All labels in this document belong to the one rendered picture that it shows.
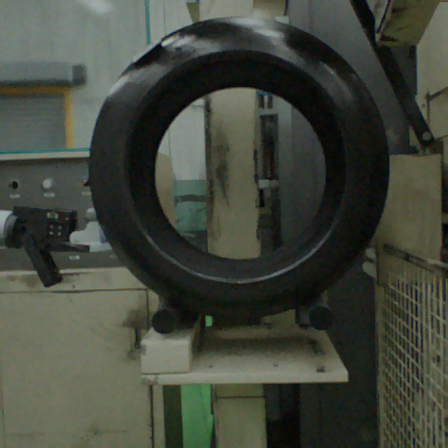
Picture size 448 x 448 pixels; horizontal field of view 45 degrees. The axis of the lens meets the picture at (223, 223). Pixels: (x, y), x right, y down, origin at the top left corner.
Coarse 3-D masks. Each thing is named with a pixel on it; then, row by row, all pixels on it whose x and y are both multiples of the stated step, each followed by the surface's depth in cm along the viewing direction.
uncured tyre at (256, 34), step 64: (192, 64) 94; (256, 64) 119; (320, 64) 93; (128, 128) 95; (320, 128) 120; (384, 128) 97; (128, 192) 95; (384, 192) 97; (128, 256) 98; (192, 256) 123; (320, 256) 95
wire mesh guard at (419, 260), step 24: (408, 264) 107; (432, 264) 91; (408, 288) 107; (384, 312) 128; (408, 312) 109; (384, 336) 129; (384, 360) 129; (384, 384) 134; (408, 384) 111; (384, 408) 135; (384, 432) 135
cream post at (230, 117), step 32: (224, 0) 130; (224, 96) 131; (224, 128) 132; (256, 128) 132; (224, 160) 132; (256, 160) 132; (224, 192) 132; (256, 192) 132; (224, 224) 133; (256, 224) 132; (224, 256) 133; (256, 256) 133; (224, 320) 134; (256, 320) 134; (224, 384) 135; (256, 384) 135; (224, 416) 136; (256, 416) 135
